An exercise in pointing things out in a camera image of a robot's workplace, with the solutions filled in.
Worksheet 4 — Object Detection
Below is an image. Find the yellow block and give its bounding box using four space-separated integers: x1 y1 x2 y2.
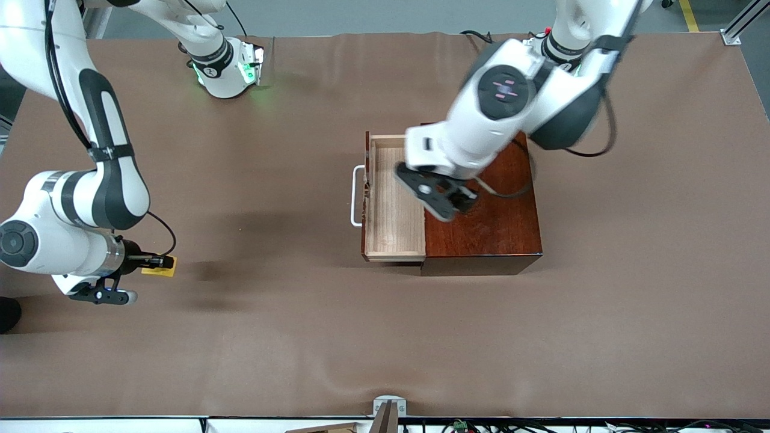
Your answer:
141 256 177 278

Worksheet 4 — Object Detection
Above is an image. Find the light wood drawer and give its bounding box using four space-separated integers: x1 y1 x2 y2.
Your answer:
351 131 428 263

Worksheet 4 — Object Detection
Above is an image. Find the dark red wooden cabinet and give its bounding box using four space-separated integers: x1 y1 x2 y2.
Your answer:
421 123 544 277

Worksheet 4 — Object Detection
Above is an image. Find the brown table mat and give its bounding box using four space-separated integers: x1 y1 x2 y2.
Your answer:
0 31 770 419

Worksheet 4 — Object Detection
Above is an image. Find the black shoe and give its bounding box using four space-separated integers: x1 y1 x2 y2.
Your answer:
0 296 22 334

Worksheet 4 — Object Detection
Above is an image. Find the light wooden board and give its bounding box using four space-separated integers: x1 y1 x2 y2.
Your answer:
284 422 362 433

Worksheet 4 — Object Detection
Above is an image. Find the yellow floor tape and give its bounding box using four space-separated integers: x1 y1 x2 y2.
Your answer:
679 0 701 34

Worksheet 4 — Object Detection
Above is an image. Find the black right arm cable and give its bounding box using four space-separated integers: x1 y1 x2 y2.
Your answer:
45 0 177 256

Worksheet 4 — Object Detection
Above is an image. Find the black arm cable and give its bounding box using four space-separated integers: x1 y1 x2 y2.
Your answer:
474 90 618 200
45 0 177 256

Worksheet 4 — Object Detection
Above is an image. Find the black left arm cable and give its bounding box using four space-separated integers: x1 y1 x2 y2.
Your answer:
474 90 618 200

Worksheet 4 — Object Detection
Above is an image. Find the black left base cable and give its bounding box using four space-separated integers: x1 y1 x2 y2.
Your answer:
460 29 500 46

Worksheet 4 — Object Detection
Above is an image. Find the black base cable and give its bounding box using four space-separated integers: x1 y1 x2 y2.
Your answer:
226 0 248 38
460 29 500 46

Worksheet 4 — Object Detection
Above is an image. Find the black right base cable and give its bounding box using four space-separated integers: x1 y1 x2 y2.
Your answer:
226 0 248 38

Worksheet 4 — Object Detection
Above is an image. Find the aluminium profile post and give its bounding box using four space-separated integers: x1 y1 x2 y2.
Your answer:
721 0 770 46

